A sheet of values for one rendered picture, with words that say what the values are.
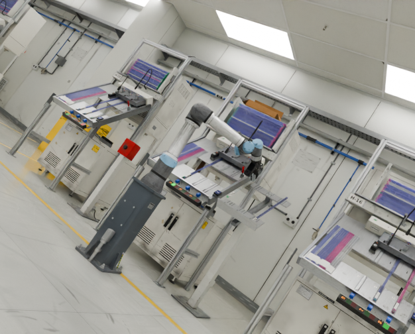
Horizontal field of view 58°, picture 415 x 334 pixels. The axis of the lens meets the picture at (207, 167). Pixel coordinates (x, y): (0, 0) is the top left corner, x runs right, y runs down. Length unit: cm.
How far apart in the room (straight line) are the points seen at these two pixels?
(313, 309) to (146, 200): 136
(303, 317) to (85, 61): 600
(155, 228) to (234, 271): 167
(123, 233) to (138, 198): 22
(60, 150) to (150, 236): 151
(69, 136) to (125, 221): 211
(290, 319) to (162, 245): 116
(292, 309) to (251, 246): 195
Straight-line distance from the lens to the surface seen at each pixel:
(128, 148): 349
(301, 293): 285
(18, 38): 683
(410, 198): 310
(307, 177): 478
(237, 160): 324
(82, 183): 396
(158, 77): 419
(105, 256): 236
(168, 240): 322
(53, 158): 430
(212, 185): 296
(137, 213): 231
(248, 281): 465
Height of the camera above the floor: 60
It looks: 6 degrees up
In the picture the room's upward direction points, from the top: 34 degrees clockwise
